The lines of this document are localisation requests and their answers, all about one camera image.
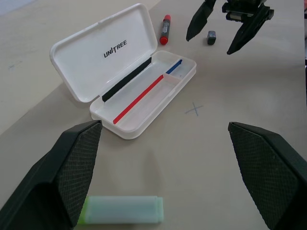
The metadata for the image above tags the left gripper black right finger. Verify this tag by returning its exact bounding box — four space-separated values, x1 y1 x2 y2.
227 121 307 230

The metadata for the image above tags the red capped marker pen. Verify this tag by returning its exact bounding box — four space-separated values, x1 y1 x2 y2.
159 14 172 45

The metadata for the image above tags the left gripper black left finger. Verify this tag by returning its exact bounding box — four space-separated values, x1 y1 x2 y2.
0 119 104 230

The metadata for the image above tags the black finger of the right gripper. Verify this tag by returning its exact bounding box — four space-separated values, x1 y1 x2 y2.
226 6 274 56
186 0 216 43

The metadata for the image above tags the white Unitree pencil case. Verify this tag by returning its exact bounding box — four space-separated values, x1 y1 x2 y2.
49 3 197 140

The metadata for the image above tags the small black eraser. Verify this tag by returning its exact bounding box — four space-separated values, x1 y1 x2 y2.
206 30 218 46

